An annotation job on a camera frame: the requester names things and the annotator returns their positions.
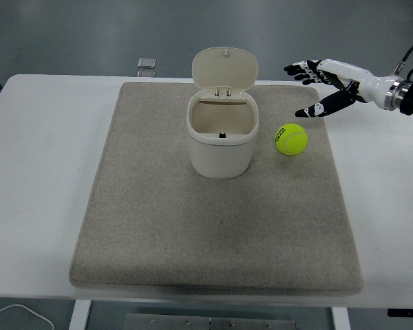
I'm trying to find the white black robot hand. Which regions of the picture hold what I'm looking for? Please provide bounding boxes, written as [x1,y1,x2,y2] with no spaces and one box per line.
[284,58,395,119]

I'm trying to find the yellow tennis ball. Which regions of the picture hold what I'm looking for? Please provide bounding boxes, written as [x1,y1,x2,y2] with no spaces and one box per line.
[273,123,309,157]

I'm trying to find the white bin with open lid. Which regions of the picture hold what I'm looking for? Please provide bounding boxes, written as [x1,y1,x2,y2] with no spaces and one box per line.
[186,46,261,179]

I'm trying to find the beige felt mat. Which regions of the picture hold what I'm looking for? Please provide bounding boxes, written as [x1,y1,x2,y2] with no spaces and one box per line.
[68,81,365,296]

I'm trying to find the white table leg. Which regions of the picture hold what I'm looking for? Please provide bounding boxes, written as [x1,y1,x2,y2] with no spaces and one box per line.
[331,307,351,330]
[69,300,92,330]

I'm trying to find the grey metal plate with screws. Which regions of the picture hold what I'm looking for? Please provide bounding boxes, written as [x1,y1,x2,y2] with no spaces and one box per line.
[124,313,299,330]

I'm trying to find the white cable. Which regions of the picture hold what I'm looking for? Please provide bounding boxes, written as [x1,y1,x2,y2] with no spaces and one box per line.
[0,302,54,330]

